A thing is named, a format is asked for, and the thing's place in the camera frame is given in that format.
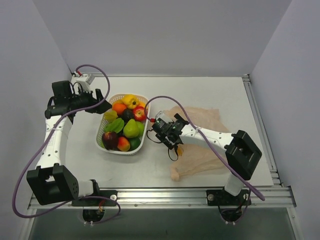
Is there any aluminium right side rail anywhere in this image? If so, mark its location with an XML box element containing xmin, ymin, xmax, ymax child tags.
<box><xmin>242</xmin><ymin>74</ymin><xmax>284</xmax><ymax>187</ymax></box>

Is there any translucent orange plastic bag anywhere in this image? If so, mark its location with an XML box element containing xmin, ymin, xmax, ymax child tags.
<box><xmin>170</xmin><ymin>106</ymin><xmax>229</xmax><ymax>182</ymax></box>

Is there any green fake starfruit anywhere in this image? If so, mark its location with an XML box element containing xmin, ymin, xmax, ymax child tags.
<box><xmin>104</xmin><ymin>118</ymin><xmax>125</xmax><ymax>134</ymax></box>

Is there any dark red fake apple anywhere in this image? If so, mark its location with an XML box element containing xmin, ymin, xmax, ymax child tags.
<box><xmin>101</xmin><ymin>131</ymin><xmax>119</xmax><ymax>150</ymax></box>

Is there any dark brown fake avocado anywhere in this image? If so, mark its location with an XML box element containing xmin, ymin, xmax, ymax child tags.
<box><xmin>121</xmin><ymin>108</ymin><xmax>134</xmax><ymax>123</ymax></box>

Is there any white perforated plastic basket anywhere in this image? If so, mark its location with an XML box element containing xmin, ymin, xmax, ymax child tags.
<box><xmin>95</xmin><ymin>93</ymin><xmax>149</xmax><ymax>156</ymax></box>

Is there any red yellow fake mango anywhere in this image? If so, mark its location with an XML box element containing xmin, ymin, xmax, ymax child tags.
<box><xmin>117</xmin><ymin>136</ymin><xmax>131</xmax><ymax>152</ymax></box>

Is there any orange fake tangerine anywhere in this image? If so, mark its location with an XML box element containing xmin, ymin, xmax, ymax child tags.
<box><xmin>112</xmin><ymin>103</ymin><xmax>127</xmax><ymax>116</ymax></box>

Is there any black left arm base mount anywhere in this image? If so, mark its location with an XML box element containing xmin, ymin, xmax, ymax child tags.
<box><xmin>71</xmin><ymin>190</ymin><xmax>118</xmax><ymax>207</ymax></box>

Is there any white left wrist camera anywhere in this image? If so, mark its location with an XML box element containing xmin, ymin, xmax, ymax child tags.
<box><xmin>71</xmin><ymin>74</ymin><xmax>95</xmax><ymax>93</ymax></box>

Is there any yellow fake starfruit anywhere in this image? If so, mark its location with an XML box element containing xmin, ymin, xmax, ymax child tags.
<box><xmin>103</xmin><ymin>110</ymin><xmax>118</xmax><ymax>123</ymax></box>

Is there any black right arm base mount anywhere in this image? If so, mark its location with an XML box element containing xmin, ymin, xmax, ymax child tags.
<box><xmin>206</xmin><ymin>189</ymin><xmax>252</xmax><ymax>207</ymax></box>

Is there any green fake apple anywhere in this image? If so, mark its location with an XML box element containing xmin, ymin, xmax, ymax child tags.
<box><xmin>135</xmin><ymin>121</ymin><xmax>145</xmax><ymax>137</ymax></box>

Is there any aluminium rail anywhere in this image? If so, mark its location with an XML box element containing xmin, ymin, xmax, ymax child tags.
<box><xmin>27</xmin><ymin>187</ymin><xmax>297</xmax><ymax>211</ymax></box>
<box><xmin>242</xmin><ymin>74</ymin><xmax>284</xmax><ymax>187</ymax></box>

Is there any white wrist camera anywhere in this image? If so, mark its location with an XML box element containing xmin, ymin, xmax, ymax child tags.
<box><xmin>71</xmin><ymin>74</ymin><xmax>95</xmax><ymax>93</ymax></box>
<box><xmin>150</xmin><ymin>110</ymin><xmax>171</xmax><ymax>123</ymax></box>

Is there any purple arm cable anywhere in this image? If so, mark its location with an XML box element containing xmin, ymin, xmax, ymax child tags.
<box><xmin>12</xmin><ymin>64</ymin><xmax>123</xmax><ymax>224</ymax></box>
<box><xmin>144</xmin><ymin>95</ymin><xmax>266</xmax><ymax>202</ymax></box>

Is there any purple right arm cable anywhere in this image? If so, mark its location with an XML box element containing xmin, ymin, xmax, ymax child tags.
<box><xmin>144</xmin><ymin>95</ymin><xmax>266</xmax><ymax>202</ymax></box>

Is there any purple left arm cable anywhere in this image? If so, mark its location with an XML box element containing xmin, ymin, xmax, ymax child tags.
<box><xmin>12</xmin><ymin>64</ymin><xmax>123</xmax><ymax>224</ymax></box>

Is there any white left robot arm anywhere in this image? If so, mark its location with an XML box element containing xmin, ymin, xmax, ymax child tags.
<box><xmin>26</xmin><ymin>75</ymin><xmax>112</xmax><ymax>206</ymax></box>

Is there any yellow fake bell pepper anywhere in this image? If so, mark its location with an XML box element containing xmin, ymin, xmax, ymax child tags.
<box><xmin>121</xmin><ymin>94</ymin><xmax>140</xmax><ymax>110</ymax></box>

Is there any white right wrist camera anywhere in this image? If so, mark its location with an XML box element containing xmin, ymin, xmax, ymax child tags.
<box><xmin>150</xmin><ymin>110</ymin><xmax>171</xmax><ymax>123</ymax></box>

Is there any aluminium front rail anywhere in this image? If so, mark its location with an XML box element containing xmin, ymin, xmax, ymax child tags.
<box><xmin>27</xmin><ymin>187</ymin><xmax>297</xmax><ymax>211</ymax></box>

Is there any orange fake fruit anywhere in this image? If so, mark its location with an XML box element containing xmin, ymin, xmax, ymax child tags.
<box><xmin>138</xmin><ymin>101</ymin><xmax>146</xmax><ymax>108</ymax></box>

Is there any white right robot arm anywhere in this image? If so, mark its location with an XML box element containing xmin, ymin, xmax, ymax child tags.
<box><xmin>150</xmin><ymin>111</ymin><xmax>265</xmax><ymax>201</ymax></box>

